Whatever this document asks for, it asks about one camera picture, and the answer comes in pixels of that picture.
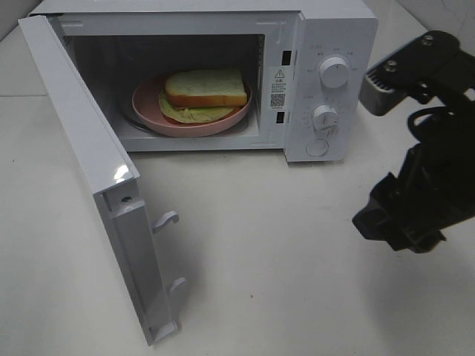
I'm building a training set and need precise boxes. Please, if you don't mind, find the white microwave oven body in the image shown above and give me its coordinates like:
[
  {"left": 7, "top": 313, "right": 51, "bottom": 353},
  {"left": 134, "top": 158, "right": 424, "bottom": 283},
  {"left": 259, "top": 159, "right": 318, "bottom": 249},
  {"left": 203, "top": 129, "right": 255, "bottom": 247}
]
[{"left": 26, "top": 1, "right": 378, "bottom": 162}]

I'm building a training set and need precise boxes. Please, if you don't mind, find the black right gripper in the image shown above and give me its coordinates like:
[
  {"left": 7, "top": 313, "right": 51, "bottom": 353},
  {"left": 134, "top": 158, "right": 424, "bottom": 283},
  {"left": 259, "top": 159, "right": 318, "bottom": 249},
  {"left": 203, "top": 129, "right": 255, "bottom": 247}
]
[{"left": 352, "top": 93, "right": 474, "bottom": 254}]

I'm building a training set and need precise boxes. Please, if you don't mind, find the toast lettuce sandwich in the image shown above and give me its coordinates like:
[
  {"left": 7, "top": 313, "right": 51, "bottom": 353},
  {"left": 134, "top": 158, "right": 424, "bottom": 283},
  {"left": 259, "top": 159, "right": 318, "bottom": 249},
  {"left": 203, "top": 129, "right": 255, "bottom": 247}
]
[{"left": 159, "top": 68, "right": 248, "bottom": 124}]

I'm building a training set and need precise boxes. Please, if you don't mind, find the lower white timer knob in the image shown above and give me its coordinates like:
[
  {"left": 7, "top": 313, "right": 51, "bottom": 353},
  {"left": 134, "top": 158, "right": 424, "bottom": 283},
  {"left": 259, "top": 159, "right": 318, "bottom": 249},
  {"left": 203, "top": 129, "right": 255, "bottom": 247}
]
[{"left": 312, "top": 105, "right": 339, "bottom": 131}]

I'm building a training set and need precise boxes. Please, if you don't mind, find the upper white power knob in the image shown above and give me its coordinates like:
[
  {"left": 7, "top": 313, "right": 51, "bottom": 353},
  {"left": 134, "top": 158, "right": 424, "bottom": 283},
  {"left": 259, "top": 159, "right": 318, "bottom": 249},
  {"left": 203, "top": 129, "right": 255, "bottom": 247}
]
[{"left": 318, "top": 56, "right": 350, "bottom": 89}]

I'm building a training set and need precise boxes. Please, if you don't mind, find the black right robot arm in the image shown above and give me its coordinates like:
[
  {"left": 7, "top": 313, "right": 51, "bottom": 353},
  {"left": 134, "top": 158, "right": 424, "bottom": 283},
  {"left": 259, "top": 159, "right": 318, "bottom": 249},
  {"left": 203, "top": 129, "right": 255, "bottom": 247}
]
[{"left": 353, "top": 51, "right": 474, "bottom": 254}]

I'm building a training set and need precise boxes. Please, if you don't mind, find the pink round plate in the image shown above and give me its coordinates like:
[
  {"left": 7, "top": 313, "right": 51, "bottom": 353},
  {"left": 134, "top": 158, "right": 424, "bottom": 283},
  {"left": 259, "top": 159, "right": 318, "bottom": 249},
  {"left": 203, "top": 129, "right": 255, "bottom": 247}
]
[{"left": 131, "top": 75, "right": 254, "bottom": 138}]

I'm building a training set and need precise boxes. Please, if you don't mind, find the round white door-release button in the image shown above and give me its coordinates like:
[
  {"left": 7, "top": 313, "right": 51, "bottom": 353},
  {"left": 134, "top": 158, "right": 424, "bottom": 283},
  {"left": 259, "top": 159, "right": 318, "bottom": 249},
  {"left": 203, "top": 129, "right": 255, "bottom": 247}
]
[{"left": 306, "top": 139, "right": 330, "bottom": 157}]

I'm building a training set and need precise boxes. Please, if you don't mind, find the white microwave door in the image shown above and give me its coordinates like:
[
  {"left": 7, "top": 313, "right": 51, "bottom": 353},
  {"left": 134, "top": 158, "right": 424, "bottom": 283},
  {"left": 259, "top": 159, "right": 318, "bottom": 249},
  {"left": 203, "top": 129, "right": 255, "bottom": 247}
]
[{"left": 19, "top": 16, "right": 186, "bottom": 345}]

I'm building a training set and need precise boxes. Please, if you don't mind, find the glass microwave turntable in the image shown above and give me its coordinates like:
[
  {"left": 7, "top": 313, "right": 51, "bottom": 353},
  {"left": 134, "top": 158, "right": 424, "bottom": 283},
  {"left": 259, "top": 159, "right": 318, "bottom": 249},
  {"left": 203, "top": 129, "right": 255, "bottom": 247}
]
[{"left": 117, "top": 99, "right": 249, "bottom": 136}]

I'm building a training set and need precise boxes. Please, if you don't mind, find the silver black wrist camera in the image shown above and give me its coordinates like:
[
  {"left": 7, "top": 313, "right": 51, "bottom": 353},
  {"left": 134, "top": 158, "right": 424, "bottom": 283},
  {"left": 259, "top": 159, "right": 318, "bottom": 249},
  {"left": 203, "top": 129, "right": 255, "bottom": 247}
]
[{"left": 359, "top": 30, "right": 473, "bottom": 116}]

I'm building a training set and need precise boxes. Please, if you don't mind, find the white warning label sticker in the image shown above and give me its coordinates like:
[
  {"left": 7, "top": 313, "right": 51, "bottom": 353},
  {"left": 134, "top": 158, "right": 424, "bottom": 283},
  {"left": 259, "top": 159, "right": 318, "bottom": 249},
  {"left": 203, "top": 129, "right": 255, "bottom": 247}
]
[{"left": 269, "top": 66, "right": 290, "bottom": 111}]

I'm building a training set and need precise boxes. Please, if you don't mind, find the black camera cable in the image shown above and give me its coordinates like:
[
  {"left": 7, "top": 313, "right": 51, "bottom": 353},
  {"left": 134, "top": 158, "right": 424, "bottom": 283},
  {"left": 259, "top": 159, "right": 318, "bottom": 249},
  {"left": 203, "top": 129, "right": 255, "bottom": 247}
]
[{"left": 406, "top": 106, "right": 456, "bottom": 144}]

